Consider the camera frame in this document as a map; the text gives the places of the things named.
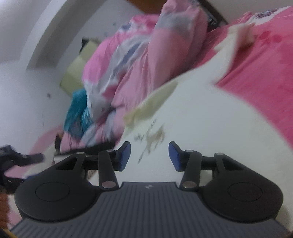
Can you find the cream white fleece sweater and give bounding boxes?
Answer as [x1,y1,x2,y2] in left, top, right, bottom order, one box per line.
[116,24,292,230]

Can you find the person's left hand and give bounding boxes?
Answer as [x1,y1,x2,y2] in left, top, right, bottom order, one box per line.
[0,193,10,229]

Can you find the pink padded headboard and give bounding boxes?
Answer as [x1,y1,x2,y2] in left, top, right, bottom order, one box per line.
[5,125,63,178]

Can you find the black folded garment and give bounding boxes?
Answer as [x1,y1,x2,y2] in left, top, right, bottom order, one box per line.
[54,135,115,156]

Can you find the pink floral bed blanket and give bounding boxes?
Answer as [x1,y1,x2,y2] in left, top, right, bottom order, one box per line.
[4,5,293,226]

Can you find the pink patterned duvet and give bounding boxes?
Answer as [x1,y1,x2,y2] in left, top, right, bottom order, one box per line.
[61,6,208,152]

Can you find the dark wooden door frame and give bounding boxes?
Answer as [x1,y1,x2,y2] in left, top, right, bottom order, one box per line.
[128,0,228,31]

